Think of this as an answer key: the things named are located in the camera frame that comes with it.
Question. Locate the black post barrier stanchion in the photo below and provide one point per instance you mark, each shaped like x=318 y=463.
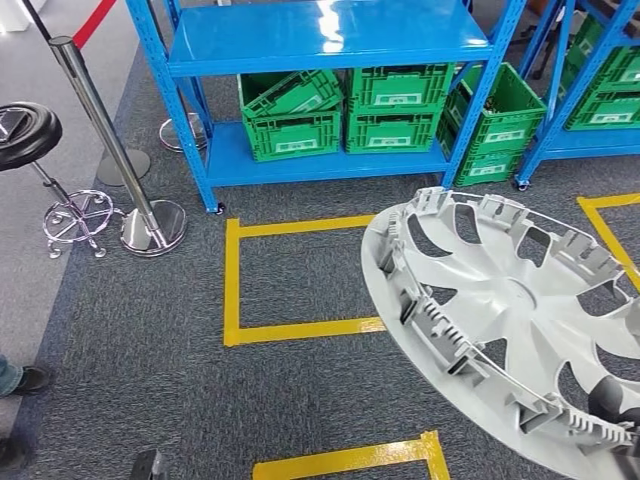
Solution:
x=122 y=169

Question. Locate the black stool chrome base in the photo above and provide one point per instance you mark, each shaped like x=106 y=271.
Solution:
x=35 y=142

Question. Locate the grey plastic wheel hubcap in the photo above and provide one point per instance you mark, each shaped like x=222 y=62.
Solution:
x=500 y=298

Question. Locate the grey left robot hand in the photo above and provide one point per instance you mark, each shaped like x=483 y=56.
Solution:
x=149 y=467

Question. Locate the white low cabinet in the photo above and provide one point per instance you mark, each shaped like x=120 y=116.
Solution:
x=10 y=13

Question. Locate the blue metal shelf rack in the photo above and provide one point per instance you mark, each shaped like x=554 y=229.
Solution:
x=275 y=33
x=575 y=142

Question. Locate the red barrier belt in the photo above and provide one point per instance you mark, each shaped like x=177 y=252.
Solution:
x=95 y=23

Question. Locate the person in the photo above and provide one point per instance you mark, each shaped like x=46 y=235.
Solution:
x=30 y=381

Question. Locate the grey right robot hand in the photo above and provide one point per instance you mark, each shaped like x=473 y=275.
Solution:
x=607 y=401

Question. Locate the black phone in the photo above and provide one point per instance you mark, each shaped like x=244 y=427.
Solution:
x=12 y=126

